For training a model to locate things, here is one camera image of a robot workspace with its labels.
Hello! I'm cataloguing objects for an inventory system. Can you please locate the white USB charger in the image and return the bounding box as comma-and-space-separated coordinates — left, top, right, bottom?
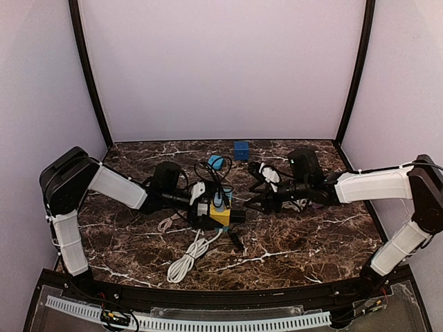
197, 203, 210, 216

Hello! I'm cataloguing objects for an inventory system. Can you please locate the light blue USB charger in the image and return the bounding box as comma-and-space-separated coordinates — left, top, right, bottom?
213, 192, 224, 209

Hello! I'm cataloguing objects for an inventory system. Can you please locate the yellow cube plug adapter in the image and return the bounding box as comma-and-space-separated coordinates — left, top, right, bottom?
210, 203, 232, 226

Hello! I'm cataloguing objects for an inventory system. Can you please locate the teal power strip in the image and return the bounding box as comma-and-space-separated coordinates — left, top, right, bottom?
219, 188, 233, 232

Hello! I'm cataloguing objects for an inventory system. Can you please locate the black USB cable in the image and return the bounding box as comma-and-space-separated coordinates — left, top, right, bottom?
193, 157, 233, 205

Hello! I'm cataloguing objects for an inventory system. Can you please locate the black power adapter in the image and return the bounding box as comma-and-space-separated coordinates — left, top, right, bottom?
228, 210, 246, 251

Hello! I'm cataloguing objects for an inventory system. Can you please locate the white power strip cord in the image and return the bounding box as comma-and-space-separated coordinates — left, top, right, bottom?
166, 230, 223, 284

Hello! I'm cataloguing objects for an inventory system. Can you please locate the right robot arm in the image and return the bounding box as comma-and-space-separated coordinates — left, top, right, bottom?
244, 150, 442, 279

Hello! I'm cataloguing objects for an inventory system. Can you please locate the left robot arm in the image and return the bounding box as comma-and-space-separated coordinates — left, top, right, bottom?
39, 147, 222, 277

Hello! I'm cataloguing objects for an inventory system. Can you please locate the dark blue cube adapter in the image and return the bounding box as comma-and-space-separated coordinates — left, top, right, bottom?
234, 141, 249, 161

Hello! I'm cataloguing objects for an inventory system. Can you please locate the blue small charger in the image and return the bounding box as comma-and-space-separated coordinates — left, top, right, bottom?
208, 155, 225, 171

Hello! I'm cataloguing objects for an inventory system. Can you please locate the pink white charging cable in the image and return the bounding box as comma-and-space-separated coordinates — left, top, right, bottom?
158, 213, 181, 233

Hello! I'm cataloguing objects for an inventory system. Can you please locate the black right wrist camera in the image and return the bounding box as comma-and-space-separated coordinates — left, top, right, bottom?
287, 148, 323, 183

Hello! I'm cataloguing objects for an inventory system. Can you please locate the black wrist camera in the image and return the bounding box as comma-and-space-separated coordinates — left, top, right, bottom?
150, 161, 181, 192
287, 148, 323, 183

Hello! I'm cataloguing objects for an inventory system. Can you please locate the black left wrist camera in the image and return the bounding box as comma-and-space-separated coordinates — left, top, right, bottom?
150, 161, 181, 192

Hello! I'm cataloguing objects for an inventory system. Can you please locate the black front rail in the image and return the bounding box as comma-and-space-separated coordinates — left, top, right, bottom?
41, 264, 413, 314

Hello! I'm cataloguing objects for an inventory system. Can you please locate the white slotted cable duct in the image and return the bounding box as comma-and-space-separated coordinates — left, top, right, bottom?
44, 295, 332, 332

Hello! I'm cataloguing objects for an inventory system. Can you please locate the black frame post right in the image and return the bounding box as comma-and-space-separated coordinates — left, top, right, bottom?
334, 0, 376, 149

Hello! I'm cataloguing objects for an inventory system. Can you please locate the black frame post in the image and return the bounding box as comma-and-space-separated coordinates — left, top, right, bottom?
334, 0, 376, 149
68, 0, 114, 149

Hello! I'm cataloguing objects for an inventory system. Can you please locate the black frame post left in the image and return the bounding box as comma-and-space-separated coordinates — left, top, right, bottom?
68, 0, 114, 149

